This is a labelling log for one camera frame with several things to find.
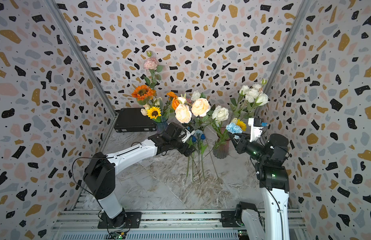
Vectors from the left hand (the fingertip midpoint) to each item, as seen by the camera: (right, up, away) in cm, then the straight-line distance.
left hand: (192, 143), depth 85 cm
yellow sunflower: (-21, +17, -5) cm, 27 cm away
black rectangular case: (-49, +15, +34) cm, 62 cm away
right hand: (+16, +6, -22) cm, 28 cm away
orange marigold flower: (-13, +29, +5) cm, 32 cm away
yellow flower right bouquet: (+27, +11, -5) cm, 29 cm away
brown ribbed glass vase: (+17, -4, +6) cm, 19 cm away
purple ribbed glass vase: (-23, +10, +24) cm, 35 cm away
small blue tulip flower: (+7, -4, +17) cm, 19 cm away
